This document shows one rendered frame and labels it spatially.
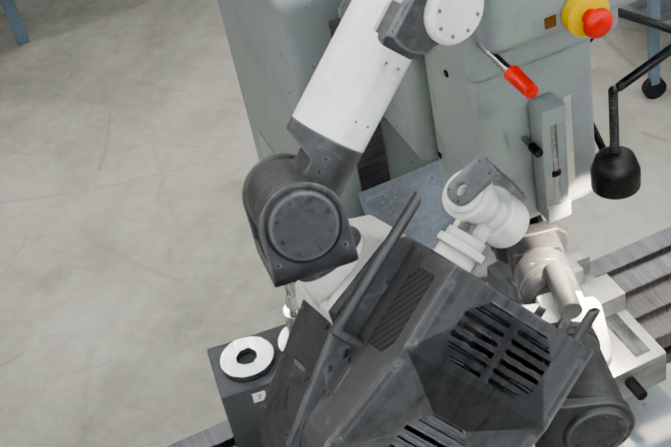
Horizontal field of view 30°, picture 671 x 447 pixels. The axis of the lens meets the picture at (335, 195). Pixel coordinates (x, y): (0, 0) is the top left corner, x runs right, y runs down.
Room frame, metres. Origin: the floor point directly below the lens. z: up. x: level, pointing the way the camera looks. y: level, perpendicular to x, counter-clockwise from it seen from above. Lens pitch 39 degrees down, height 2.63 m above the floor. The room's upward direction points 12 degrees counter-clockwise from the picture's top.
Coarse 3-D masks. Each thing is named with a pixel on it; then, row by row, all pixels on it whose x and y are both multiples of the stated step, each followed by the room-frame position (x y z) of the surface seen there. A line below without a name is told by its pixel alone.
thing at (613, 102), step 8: (616, 88) 1.38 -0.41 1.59; (608, 96) 1.38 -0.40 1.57; (616, 96) 1.38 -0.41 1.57; (608, 104) 1.39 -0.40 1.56; (616, 104) 1.38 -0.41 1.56; (616, 112) 1.38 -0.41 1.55; (616, 120) 1.38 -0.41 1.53; (616, 128) 1.38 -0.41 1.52; (616, 136) 1.38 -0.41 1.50; (616, 144) 1.38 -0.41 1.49; (616, 152) 1.38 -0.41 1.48
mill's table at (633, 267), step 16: (640, 240) 1.73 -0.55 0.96; (656, 240) 1.72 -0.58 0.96; (608, 256) 1.70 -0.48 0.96; (624, 256) 1.69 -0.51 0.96; (640, 256) 1.68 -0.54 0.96; (656, 256) 1.69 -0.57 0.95; (592, 272) 1.67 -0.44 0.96; (608, 272) 1.66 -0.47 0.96; (624, 272) 1.65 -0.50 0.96; (640, 272) 1.64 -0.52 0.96; (656, 272) 1.63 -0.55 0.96; (624, 288) 1.61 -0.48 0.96; (640, 288) 1.61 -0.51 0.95; (656, 288) 1.59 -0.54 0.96; (640, 304) 1.56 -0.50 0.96; (656, 304) 1.56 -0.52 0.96; (640, 320) 1.54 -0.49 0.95; (656, 320) 1.52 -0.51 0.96; (656, 336) 1.48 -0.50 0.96; (208, 432) 1.48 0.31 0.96; (224, 432) 1.48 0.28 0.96
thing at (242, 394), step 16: (256, 336) 1.50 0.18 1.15; (272, 336) 1.49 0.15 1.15; (288, 336) 1.47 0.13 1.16; (208, 352) 1.49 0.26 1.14; (224, 352) 1.47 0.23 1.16; (240, 352) 1.46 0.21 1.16; (256, 352) 1.46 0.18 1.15; (272, 352) 1.44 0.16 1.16; (224, 368) 1.43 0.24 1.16; (240, 368) 1.42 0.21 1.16; (256, 368) 1.42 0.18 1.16; (272, 368) 1.42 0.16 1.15; (224, 384) 1.41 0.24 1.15; (240, 384) 1.40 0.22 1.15; (256, 384) 1.39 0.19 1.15; (224, 400) 1.38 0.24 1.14; (240, 400) 1.38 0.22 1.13; (256, 400) 1.39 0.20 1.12; (240, 416) 1.38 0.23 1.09; (256, 416) 1.39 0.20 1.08; (240, 432) 1.38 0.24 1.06; (256, 432) 1.39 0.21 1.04
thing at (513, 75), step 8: (480, 48) 1.38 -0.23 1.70; (488, 56) 1.36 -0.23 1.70; (496, 56) 1.34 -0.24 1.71; (496, 64) 1.34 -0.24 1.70; (504, 64) 1.32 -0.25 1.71; (504, 72) 1.32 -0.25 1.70; (512, 72) 1.30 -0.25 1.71; (520, 72) 1.29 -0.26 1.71; (512, 80) 1.29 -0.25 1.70; (520, 80) 1.28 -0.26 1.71; (528, 80) 1.27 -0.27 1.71; (520, 88) 1.27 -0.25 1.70; (528, 88) 1.26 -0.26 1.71; (536, 88) 1.26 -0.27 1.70; (528, 96) 1.26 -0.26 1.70
